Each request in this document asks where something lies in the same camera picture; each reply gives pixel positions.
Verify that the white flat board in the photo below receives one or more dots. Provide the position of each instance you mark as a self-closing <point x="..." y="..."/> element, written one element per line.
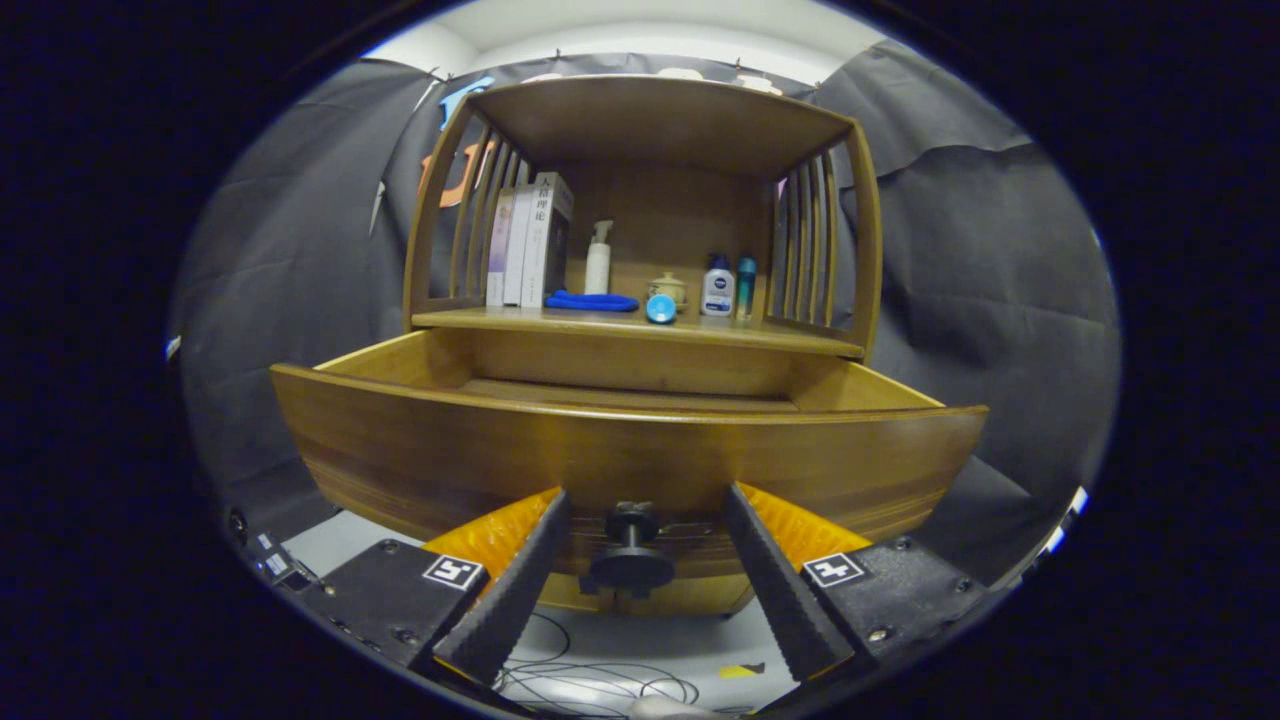
<point x="1078" y="497"/>

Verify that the plain white book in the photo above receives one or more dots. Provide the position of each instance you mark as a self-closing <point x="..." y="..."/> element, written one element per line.
<point x="514" y="255"/>

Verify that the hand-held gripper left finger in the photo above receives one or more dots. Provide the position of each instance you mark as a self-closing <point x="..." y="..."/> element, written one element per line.
<point x="510" y="600"/>

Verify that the wooden drawer with black knob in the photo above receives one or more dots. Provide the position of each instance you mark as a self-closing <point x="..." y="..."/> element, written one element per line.
<point x="640" y="450"/>

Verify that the blue and white tube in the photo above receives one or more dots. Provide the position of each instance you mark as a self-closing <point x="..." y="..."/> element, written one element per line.
<point x="661" y="309"/>

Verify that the white book with dark cover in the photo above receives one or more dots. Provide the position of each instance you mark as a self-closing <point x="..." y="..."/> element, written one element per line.
<point x="535" y="250"/>

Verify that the white object with blue edge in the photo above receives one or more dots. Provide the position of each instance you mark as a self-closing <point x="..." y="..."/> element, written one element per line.
<point x="172" y="347"/>

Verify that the black electronic device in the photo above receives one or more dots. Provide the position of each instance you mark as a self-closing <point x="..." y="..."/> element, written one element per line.
<point x="272" y="560"/>

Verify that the pale purple book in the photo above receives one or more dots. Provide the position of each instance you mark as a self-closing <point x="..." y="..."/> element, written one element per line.
<point x="495" y="255"/>

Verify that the white lotion bottle blue cap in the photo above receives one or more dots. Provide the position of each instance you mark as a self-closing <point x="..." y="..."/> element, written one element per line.
<point x="717" y="293"/>

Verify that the teal slim bottle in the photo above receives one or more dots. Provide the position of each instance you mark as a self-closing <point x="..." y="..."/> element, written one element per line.
<point x="746" y="285"/>

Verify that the yellow floor tape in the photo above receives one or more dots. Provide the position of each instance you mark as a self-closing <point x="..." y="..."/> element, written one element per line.
<point x="740" y="671"/>

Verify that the wooden cabinet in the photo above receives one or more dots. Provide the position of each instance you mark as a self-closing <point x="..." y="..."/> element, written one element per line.
<point x="660" y="120"/>

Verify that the white pump bottle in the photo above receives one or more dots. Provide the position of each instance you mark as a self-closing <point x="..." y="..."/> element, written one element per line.
<point x="597" y="272"/>

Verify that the blue folded cloth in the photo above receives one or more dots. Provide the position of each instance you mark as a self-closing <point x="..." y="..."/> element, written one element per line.
<point x="590" y="301"/>

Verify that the wooden countertop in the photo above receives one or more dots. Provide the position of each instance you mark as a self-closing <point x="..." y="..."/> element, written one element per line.
<point x="600" y="320"/>

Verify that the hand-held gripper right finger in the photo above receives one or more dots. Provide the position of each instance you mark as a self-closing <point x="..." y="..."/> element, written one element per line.
<point x="785" y="610"/>

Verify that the lidded ceramic tea bowl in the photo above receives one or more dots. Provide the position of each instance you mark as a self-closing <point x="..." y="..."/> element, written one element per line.
<point x="670" y="285"/>

